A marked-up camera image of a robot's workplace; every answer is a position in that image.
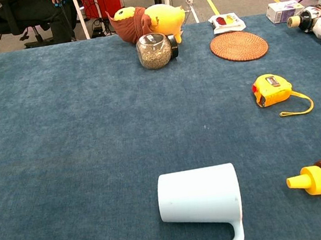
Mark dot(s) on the yellow tape measure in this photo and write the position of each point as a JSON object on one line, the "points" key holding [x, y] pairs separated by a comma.
{"points": [[272, 91]]}

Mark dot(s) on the glass seed jar black lid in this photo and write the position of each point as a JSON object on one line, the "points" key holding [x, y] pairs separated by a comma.
{"points": [[153, 53]]}

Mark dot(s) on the blue table cloth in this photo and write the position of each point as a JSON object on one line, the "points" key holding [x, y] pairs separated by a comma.
{"points": [[92, 134]]}

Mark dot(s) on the light blue plastic mug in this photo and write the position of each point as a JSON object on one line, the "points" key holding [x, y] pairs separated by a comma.
{"points": [[199, 194]]}

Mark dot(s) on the yellow plush toy brown hood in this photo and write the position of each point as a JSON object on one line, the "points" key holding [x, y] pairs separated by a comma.
{"points": [[165, 17]]}

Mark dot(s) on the round woven brown coaster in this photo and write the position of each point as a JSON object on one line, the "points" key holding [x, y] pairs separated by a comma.
{"points": [[239, 46]]}

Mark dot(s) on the black power strip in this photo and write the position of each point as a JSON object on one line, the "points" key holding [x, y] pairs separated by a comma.
{"points": [[97, 32]]}

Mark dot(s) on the white snack packet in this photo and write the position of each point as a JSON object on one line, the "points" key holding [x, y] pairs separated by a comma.
{"points": [[229, 21]]}

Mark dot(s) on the black office chair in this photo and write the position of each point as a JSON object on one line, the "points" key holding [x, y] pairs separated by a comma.
{"points": [[37, 35]]}

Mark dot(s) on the white purple carton box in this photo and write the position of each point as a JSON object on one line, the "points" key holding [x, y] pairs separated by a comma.
{"points": [[282, 11]]}

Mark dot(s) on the seated person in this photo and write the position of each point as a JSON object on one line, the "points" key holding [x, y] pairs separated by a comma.
{"points": [[32, 9]]}

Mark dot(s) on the dark soy sauce bottle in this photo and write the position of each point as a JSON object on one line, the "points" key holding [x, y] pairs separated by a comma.
{"points": [[309, 18]]}

